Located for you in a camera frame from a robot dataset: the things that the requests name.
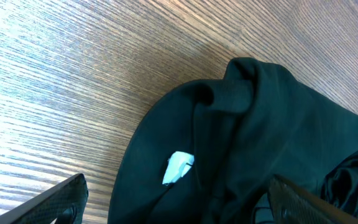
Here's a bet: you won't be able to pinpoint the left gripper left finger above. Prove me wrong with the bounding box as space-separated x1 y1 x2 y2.
0 174 88 224

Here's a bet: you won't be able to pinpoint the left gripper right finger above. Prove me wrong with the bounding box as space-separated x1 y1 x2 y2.
268 175 358 224

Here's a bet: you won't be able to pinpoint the black polo shirt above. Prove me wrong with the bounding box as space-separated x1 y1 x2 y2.
108 58 358 223

